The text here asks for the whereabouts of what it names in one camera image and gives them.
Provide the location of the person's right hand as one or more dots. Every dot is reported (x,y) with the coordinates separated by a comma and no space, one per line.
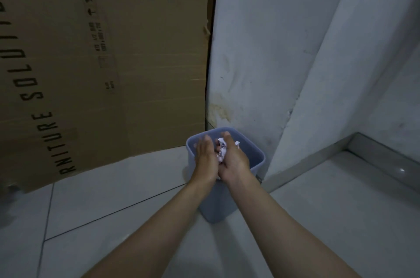
(234,164)

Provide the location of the person's left hand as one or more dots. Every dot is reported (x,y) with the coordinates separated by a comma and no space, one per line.
(205,161)

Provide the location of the person's left fingers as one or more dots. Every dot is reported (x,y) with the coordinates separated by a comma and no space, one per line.
(205,144)

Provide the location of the person's right fingers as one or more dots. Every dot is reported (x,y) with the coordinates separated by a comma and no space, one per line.
(228,142)

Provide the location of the white paper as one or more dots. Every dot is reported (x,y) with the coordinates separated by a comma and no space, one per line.
(222,151)

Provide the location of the person's right forearm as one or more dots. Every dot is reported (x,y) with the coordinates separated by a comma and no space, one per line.
(288,228)

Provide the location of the person's left forearm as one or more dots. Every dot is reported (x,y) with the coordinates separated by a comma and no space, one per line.
(144,232)

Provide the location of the light blue plastic waste bin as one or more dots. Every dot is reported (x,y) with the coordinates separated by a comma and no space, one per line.
(226,189)

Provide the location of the large brown cardboard sheet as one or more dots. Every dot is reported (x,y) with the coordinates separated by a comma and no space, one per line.
(98,67)

